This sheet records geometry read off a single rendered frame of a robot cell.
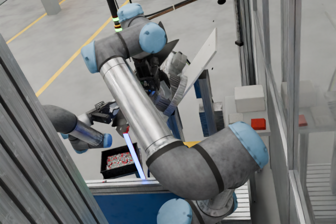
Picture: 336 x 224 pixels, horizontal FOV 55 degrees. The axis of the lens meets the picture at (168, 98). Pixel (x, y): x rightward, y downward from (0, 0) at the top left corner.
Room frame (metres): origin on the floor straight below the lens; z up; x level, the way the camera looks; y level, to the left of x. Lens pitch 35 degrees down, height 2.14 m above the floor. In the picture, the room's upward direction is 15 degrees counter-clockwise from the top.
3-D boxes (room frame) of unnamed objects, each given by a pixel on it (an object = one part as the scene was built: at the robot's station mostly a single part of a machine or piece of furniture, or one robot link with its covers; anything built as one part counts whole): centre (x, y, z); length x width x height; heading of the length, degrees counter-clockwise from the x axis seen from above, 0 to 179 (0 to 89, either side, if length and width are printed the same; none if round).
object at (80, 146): (1.32, 0.50, 1.08); 0.11 x 0.08 x 0.11; 72
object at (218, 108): (1.62, -0.25, 0.73); 0.15 x 0.09 x 0.22; 74
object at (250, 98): (1.52, -0.47, 0.91); 0.17 x 0.16 x 0.11; 74
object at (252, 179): (1.45, -0.42, 0.41); 0.04 x 0.04 x 0.83; 74
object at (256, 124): (1.32, -0.45, 0.87); 0.08 x 0.08 x 0.02; 68
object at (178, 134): (1.59, 0.00, 0.45); 0.09 x 0.04 x 0.91; 164
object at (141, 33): (0.82, 0.03, 1.78); 0.11 x 0.11 x 0.08; 19
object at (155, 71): (0.91, 0.04, 1.62); 0.09 x 0.08 x 0.12; 164
